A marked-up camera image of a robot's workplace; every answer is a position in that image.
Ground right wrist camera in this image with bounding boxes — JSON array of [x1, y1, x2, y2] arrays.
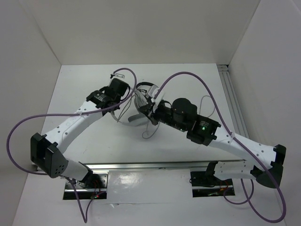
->
[[147, 85, 165, 113]]

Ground aluminium front rail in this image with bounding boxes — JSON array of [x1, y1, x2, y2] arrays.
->
[[85, 160, 243, 171]]

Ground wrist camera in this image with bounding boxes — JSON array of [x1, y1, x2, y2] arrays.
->
[[110, 73, 125, 80], [147, 85, 165, 113]]

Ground aluminium right side rail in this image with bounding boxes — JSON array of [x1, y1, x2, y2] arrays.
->
[[217, 65, 249, 138]]

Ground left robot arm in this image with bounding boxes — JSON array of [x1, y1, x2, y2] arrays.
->
[[31, 78, 130, 188]]

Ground black headphones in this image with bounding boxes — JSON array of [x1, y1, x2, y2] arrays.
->
[[136, 81, 154, 94]]

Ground aluminium rail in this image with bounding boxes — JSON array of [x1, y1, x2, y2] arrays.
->
[[85, 160, 243, 171], [217, 65, 249, 138]]

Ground white grey headphones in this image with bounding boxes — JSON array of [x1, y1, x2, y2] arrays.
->
[[111, 89, 153, 127]]

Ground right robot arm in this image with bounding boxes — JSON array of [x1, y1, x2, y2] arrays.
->
[[137, 98, 286, 188]]

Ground grey headphone cable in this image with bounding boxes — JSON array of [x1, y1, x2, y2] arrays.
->
[[117, 95, 217, 139]]

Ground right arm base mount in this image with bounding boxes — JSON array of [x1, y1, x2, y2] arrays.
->
[[190, 171, 235, 198]]

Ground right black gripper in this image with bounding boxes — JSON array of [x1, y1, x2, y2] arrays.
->
[[138, 100, 187, 132]]

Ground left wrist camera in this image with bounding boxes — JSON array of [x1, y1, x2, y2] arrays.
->
[[110, 73, 125, 80]]

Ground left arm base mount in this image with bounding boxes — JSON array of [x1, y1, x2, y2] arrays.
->
[[63, 171, 108, 200]]

